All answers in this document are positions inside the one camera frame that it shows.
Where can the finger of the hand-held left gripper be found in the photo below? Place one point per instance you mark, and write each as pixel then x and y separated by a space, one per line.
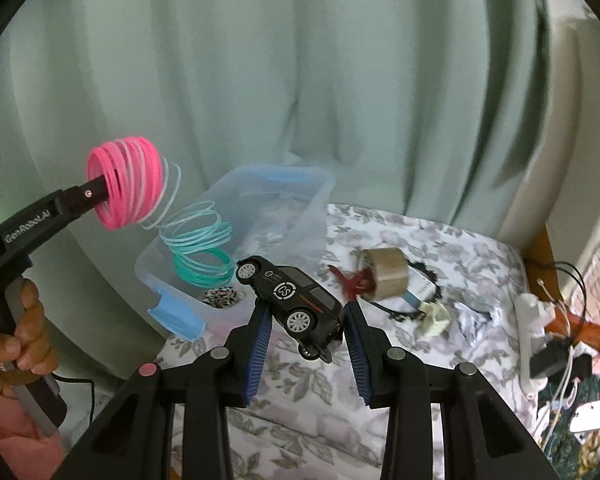
pixel 82 200
pixel 96 178

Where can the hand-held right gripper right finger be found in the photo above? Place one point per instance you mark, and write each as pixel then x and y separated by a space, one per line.
pixel 362 355

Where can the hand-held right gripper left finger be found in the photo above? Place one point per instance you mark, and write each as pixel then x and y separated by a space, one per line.
pixel 260 355

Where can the pink and teal spring toy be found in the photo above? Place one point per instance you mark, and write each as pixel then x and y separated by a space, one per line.
pixel 125 175

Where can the black toy car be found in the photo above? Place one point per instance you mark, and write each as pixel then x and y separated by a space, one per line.
pixel 290 295

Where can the black white spotted scrunchie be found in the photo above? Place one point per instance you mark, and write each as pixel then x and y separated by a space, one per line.
pixel 220 297

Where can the dark red hair claw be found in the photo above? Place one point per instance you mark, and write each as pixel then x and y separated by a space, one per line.
pixel 352 282

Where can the beige hair claw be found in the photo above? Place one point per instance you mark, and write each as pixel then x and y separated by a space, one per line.
pixel 435 320

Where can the small blue white box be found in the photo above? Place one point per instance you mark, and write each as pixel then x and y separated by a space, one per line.
pixel 422 290

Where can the brown packing tape roll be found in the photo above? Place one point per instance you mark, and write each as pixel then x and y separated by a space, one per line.
pixel 387 270

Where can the white paper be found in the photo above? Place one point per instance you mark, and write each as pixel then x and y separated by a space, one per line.
pixel 472 322

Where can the clear plastic container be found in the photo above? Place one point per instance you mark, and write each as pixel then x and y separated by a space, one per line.
pixel 290 210

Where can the person's left hand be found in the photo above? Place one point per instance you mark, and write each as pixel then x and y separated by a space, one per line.
pixel 27 340

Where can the floral bedsheet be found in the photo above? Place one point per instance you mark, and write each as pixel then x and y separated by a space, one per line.
pixel 430 230

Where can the white power strip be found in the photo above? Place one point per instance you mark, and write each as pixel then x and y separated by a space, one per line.
pixel 530 330

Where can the black power adapter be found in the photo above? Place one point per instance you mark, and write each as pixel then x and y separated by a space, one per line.
pixel 550 357

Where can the white charger plug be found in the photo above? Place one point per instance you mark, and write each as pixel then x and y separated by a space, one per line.
pixel 549 311

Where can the pale green curtain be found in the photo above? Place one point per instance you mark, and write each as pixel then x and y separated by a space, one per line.
pixel 280 60

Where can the smartphone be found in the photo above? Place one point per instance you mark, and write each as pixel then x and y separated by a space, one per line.
pixel 595 415

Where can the green floral blanket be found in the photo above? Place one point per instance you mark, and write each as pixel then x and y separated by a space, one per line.
pixel 595 455

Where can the wooden bed frame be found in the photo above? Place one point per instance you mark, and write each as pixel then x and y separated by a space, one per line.
pixel 595 335

